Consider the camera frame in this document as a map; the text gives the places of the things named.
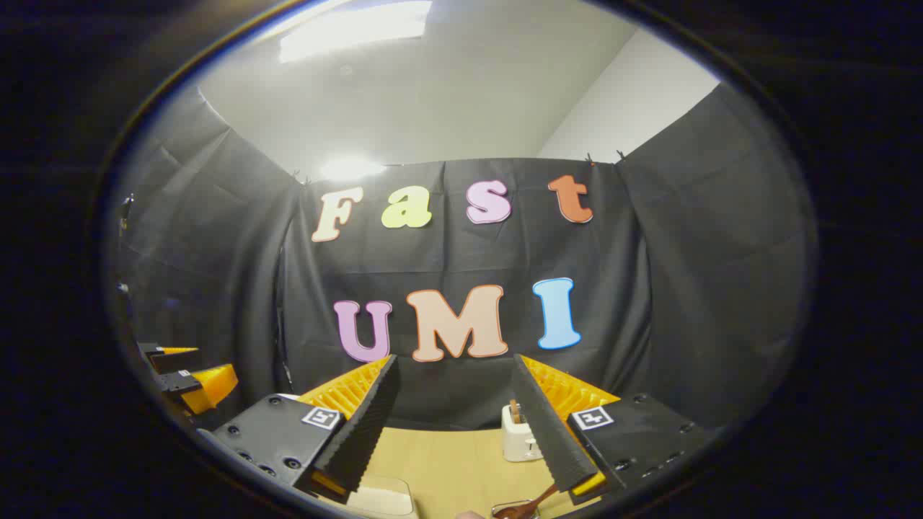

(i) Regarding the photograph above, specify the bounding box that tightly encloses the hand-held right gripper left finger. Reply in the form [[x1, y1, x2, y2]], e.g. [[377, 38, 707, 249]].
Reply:
[[198, 353, 399, 505]]

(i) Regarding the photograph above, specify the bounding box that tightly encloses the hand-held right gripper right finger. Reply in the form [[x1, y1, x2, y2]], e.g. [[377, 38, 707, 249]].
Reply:
[[511, 353, 722, 505]]

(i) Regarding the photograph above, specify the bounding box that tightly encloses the brown wooden spoon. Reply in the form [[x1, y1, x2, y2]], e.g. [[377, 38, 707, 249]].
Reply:
[[498, 483, 560, 519]]

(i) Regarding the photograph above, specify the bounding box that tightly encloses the clear chopstick holder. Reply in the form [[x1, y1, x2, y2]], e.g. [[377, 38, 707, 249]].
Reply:
[[491, 499, 542, 519]]

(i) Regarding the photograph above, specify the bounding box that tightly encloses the white toaster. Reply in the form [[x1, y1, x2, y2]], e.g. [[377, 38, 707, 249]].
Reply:
[[501, 404, 543, 463]]

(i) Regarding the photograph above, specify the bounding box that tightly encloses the black backdrop cloth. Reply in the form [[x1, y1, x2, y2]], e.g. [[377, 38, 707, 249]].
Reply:
[[108, 83, 819, 433]]

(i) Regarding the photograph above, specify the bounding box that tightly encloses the ceiling light panel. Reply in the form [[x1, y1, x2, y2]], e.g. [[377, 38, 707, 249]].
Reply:
[[278, 0, 433, 64]]

